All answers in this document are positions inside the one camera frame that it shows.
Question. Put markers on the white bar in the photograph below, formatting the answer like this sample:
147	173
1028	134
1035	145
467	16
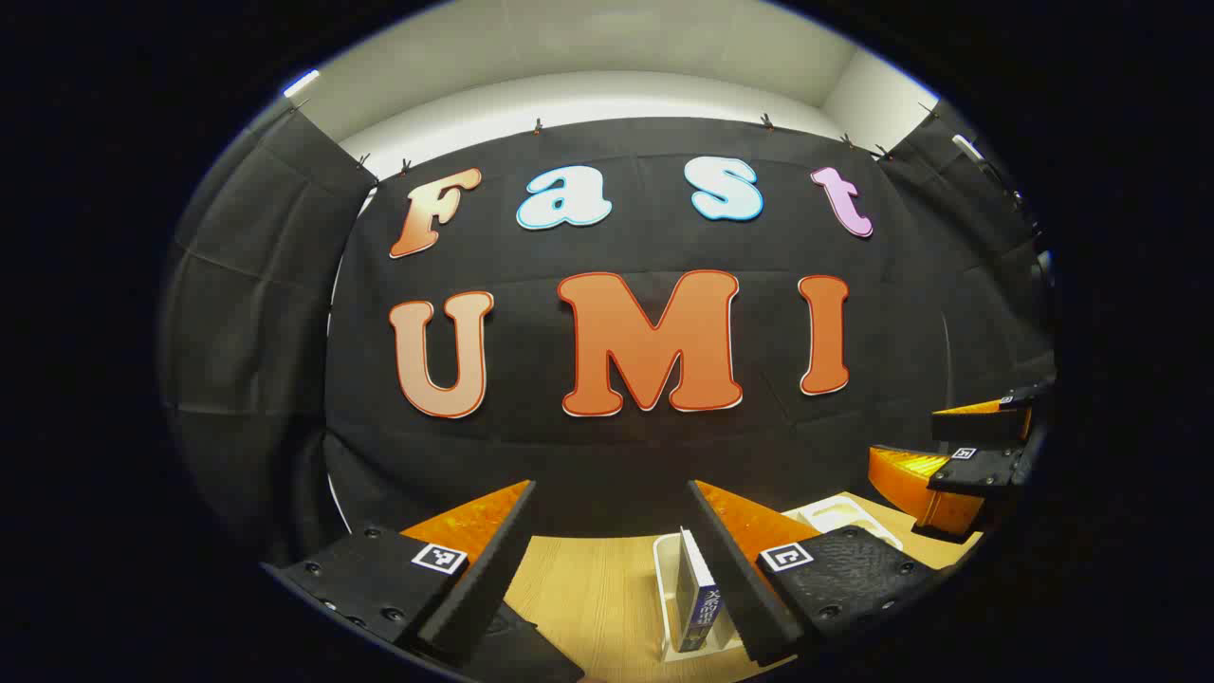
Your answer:
967	147

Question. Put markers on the ceiling light strip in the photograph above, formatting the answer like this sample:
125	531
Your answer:
302	83

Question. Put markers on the blue spine book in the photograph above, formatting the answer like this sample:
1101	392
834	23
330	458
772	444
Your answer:
697	607

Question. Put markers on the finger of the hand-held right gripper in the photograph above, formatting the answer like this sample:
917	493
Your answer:
986	470
977	425

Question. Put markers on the black backdrop cloth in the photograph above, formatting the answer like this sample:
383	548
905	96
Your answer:
607	455

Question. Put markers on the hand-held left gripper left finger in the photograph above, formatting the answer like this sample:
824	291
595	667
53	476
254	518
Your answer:
484	579

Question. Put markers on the white bookshelf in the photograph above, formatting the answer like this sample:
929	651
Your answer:
835	517

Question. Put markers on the black schoolbag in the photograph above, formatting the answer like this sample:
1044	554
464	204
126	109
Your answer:
536	655

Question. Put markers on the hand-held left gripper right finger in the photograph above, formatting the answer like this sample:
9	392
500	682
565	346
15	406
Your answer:
730	579

